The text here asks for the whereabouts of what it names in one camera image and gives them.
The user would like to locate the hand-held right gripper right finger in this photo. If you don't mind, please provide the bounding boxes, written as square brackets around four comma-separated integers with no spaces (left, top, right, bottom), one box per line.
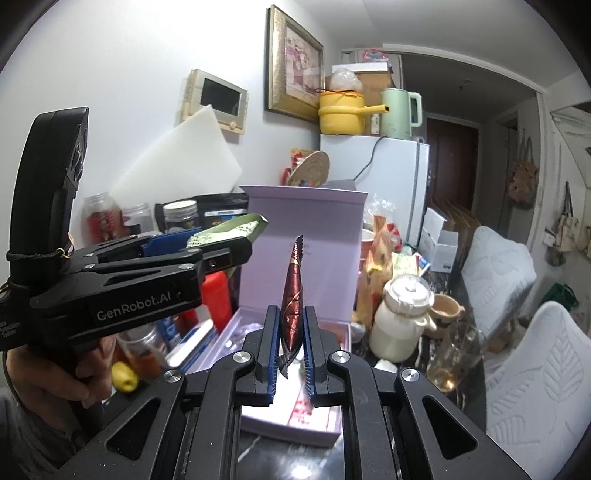
[302,305,532,480]

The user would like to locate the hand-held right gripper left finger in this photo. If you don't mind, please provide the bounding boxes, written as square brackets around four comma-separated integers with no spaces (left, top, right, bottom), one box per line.
[58,305,283,480]

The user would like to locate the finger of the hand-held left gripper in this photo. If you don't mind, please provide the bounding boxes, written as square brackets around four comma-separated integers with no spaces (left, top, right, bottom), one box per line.
[69,235,254,284]
[74,231,206,268]

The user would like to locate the green foil tea packet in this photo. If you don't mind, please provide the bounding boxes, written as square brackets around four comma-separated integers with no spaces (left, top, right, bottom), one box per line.
[187,213,269,250]

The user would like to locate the long red white packet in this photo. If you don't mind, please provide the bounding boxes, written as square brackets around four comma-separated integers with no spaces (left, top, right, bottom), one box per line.
[288,397,324,426]

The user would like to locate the brown foil snack packet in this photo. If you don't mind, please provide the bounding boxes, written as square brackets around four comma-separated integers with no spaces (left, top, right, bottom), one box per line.
[277,234,306,380]

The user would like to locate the purple gift box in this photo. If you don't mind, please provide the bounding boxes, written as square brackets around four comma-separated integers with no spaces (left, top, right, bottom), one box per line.
[210,185,370,448]

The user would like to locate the person's left forearm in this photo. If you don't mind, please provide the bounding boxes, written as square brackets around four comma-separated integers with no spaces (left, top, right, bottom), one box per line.
[0,392,93,480]

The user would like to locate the person's left hand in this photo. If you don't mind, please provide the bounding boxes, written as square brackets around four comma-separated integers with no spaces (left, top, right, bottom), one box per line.
[4,336,117,411]

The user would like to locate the red canister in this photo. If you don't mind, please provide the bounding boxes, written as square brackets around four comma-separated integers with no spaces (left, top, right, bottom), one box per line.
[201,271,233,335]

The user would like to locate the black coffee bag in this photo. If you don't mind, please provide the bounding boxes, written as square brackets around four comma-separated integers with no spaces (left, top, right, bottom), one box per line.
[154,194,250,232]

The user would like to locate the cluster of clear food jars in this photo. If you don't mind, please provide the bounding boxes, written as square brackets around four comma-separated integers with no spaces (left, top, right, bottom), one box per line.
[83,191,206,384]

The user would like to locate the yellow lemon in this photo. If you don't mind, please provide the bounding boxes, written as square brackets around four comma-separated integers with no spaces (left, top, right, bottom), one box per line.
[112,361,140,394]

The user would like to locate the blue white carton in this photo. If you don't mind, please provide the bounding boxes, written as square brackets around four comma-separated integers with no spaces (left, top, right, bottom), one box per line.
[165,320,218,372]

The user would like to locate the white foam board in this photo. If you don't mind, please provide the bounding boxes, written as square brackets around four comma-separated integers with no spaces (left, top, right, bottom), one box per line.
[111,105,243,209]

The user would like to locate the cream lidded jug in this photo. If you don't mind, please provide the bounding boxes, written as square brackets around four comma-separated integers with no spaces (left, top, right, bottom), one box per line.
[369,274,437,364]

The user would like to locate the orange snack bag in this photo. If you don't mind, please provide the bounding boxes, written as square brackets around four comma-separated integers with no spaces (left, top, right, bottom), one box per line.
[358,215,402,324]

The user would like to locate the red snack bag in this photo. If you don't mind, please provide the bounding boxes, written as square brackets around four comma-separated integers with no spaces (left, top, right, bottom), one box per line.
[284,148,319,185]

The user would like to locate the round woven coaster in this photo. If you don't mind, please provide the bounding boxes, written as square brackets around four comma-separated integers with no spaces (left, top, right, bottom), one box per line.
[288,151,331,188]

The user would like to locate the yellow green snack packet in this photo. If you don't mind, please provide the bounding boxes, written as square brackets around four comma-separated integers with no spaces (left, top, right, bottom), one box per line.
[392,253,431,280]

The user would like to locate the brown ceramic mug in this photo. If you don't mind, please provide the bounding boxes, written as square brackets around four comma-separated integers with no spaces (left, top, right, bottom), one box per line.
[427,294,465,339]

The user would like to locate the clear glass cup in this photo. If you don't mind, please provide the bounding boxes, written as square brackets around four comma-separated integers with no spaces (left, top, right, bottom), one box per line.
[427,323,486,394]

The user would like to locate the clear plastic bag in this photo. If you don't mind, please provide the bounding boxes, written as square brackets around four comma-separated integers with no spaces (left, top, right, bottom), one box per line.
[367,194,400,228]

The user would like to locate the white cardboard box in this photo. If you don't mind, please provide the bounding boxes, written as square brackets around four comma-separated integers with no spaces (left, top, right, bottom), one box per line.
[431,229,461,274]
[418,208,447,260]

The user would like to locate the white mini fridge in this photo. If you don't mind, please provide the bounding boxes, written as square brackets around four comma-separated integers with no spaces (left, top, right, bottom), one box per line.
[320,135,431,251]

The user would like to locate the yellow pot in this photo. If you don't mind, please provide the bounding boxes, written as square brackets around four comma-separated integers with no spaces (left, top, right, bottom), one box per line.
[318,91,389,136]

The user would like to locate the flat cardboard sheets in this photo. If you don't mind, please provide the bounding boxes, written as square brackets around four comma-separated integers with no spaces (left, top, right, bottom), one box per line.
[434,198,474,228]

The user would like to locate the small leaf-pattern covered chair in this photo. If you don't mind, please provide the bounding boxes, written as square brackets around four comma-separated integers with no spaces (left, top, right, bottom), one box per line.
[462,226,539,343]

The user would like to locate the gold framed picture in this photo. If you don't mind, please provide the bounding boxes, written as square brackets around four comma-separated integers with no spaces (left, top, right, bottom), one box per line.
[265,6,325,124]

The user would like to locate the clear plastic cover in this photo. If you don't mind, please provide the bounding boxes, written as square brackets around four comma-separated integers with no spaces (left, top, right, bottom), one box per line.
[328,66,363,94]

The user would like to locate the green electric kettle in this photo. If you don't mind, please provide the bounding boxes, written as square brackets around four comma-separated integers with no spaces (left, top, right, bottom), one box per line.
[380,89,423,140]

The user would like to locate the brown cardboard box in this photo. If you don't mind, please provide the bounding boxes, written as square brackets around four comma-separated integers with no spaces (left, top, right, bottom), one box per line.
[355,62,394,110]

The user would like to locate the dark brown door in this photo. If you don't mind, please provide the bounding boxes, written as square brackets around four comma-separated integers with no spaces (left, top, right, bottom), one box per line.
[425,113,477,210]

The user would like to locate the green bag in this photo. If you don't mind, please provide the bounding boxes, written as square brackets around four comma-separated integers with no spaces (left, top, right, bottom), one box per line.
[549,284,579,311]

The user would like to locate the colourful printed box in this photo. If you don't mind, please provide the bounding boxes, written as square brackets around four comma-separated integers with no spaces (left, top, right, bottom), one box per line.
[362,46,403,64]

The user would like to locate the brown floral tote bag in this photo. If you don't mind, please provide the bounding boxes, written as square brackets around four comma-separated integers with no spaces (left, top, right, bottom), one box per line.
[508,136,541,212]

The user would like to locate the white tote bag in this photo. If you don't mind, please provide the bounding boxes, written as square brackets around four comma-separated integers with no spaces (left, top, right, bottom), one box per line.
[545,182,583,267]

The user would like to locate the wall intercom panel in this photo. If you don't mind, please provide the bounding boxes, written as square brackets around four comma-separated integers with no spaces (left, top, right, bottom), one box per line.
[178,69,248,136]

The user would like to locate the black power cable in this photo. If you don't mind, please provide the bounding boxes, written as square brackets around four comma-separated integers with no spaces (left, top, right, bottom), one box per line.
[353,135,389,184]

